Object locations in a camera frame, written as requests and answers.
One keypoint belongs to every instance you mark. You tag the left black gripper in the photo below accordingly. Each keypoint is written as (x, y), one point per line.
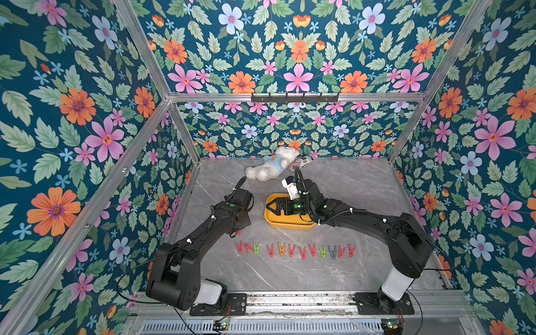
(247, 222)

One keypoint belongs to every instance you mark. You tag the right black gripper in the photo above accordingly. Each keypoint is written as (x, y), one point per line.
(287, 205)

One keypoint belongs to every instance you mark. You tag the yellow plastic storage box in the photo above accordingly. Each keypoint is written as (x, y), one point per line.
(278, 213)

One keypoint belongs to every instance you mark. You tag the red clothespin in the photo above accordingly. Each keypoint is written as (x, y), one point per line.
(248, 248)
(341, 252)
(312, 249)
(303, 252)
(351, 251)
(291, 250)
(270, 250)
(240, 247)

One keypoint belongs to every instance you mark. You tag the green clothespin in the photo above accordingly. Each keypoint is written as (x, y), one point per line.
(256, 248)
(323, 251)

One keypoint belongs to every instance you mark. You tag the orange clothespin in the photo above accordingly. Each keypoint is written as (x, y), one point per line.
(282, 249)

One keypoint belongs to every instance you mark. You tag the grey teal clothespin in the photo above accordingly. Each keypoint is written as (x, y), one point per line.
(332, 252)

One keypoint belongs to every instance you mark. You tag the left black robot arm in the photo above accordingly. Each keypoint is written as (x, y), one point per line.
(175, 277)

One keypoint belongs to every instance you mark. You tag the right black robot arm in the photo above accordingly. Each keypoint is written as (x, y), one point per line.
(409, 247)

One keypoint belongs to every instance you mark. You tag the small printed pouch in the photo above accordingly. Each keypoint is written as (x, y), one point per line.
(300, 162)

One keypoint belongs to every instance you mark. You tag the white teddy bear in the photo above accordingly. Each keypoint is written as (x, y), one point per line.
(273, 166)

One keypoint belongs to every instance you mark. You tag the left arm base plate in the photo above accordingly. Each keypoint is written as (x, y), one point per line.
(231, 304)

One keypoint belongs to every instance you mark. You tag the black hook rail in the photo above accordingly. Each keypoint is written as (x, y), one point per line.
(294, 98)

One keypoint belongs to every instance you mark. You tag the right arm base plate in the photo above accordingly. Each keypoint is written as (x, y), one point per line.
(369, 303)

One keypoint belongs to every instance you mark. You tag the aluminium front rail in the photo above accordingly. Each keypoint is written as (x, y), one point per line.
(427, 303)

